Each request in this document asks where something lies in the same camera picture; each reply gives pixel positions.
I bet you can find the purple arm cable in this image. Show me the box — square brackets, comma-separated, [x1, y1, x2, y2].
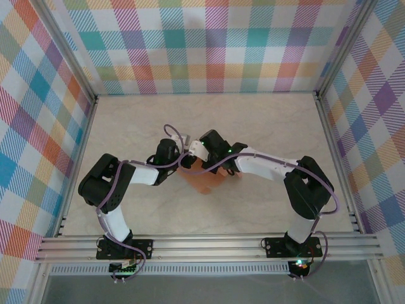
[178, 151, 341, 281]
[94, 124, 188, 284]

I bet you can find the orange paper box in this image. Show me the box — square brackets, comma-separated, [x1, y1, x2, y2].
[176, 157, 245, 195]

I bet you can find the aluminium frame leg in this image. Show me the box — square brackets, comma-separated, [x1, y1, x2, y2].
[366, 258, 395, 304]
[27, 262, 53, 304]

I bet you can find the long aluminium mounting rail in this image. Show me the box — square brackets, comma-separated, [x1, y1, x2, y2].
[34, 233, 384, 264]

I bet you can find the black controller with yellow label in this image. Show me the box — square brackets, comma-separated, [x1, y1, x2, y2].
[289, 258, 311, 274]

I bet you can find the circuit board with green lights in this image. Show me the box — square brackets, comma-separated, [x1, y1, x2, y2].
[109, 258, 140, 275]

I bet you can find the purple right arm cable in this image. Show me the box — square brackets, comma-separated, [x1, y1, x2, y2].
[178, 151, 341, 281]

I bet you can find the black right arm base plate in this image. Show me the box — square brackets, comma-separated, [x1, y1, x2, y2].
[264, 236, 323, 258]

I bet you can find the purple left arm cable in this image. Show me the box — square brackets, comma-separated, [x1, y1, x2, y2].
[94, 124, 188, 284]

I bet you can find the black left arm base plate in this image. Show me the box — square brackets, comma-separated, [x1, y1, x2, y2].
[96, 239, 154, 261]

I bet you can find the grey slotted cable duct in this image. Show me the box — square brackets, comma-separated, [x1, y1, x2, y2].
[49, 264, 291, 276]

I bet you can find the aluminium frame post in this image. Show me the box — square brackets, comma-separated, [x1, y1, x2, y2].
[313, 0, 380, 101]
[31, 0, 99, 104]

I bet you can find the aluminium side rail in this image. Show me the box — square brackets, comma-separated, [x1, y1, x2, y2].
[313, 91, 365, 235]
[53, 96, 99, 238]

